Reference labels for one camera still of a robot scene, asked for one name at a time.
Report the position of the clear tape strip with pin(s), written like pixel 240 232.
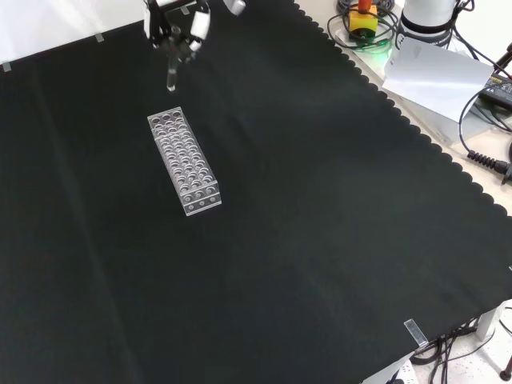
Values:
pixel 99 38
pixel 416 333
pixel 5 66

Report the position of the yellow stop button box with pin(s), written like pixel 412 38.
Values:
pixel 362 22

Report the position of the pale grey board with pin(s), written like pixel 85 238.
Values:
pixel 438 82

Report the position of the white power strip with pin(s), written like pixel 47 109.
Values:
pixel 401 373

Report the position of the clear glass test tube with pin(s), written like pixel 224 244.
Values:
pixel 172 68

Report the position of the clear plastic test tube rack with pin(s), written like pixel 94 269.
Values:
pixel 184 160

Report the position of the black tripod leg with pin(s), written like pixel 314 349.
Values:
pixel 506 60

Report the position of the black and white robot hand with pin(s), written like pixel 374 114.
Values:
pixel 198 24

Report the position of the black power adapter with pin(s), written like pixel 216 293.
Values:
pixel 498 93

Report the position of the black bench cloth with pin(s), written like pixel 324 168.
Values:
pixel 224 224

